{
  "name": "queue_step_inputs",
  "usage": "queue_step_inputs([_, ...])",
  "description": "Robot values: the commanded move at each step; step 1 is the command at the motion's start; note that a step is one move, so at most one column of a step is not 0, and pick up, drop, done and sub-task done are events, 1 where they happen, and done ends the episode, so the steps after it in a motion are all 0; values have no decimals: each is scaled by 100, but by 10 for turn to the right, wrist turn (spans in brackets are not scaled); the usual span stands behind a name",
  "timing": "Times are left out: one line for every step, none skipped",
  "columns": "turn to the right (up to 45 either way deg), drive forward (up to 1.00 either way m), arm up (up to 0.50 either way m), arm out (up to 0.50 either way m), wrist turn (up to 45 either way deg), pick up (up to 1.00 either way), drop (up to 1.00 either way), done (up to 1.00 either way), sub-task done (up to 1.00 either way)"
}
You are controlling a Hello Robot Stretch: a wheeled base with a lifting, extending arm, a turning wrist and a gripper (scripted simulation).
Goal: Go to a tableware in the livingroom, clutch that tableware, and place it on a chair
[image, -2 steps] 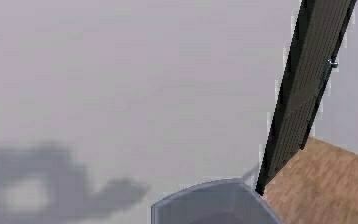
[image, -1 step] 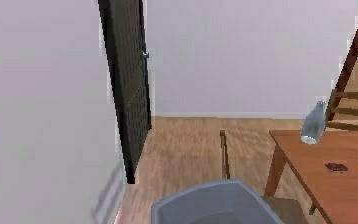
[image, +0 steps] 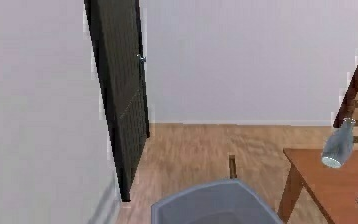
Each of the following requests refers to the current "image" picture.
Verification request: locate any black room door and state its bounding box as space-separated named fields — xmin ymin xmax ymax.
xmin=83 ymin=0 xmax=151 ymax=203

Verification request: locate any grey plastic bin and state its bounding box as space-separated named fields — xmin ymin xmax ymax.
xmin=150 ymin=178 xmax=284 ymax=224

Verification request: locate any pale blue glass vase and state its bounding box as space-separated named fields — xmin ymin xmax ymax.
xmin=320 ymin=117 xmax=357 ymax=169

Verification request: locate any brown wooden table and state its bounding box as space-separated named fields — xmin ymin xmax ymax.
xmin=277 ymin=147 xmax=358 ymax=224

